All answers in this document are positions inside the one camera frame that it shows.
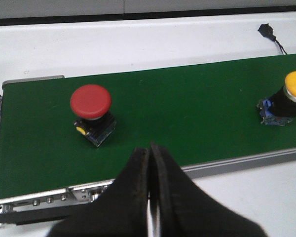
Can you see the yellow mushroom button blue base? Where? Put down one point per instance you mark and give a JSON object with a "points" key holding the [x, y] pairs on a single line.
{"points": [[280, 108]]}

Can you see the black drive belt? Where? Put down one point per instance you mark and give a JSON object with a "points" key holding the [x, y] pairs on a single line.
{"points": [[30, 217]]}

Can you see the red mushroom button yellow tab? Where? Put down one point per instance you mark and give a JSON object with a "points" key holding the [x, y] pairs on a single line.
{"points": [[91, 104]]}

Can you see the green conveyor belt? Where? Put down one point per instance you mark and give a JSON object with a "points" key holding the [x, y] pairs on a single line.
{"points": [[200, 113]]}

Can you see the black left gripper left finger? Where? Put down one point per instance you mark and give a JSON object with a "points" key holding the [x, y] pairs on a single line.
{"points": [[120, 211]]}

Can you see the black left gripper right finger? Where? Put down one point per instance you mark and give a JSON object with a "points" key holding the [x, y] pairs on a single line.
{"points": [[186, 210]]}

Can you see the small black sensor connector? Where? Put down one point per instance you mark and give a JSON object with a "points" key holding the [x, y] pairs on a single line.
{"points": [[268, 32]]}

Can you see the aluminium conveyor frame rail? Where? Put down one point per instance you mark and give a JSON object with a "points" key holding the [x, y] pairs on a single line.
{"points": [[72, 198]]}

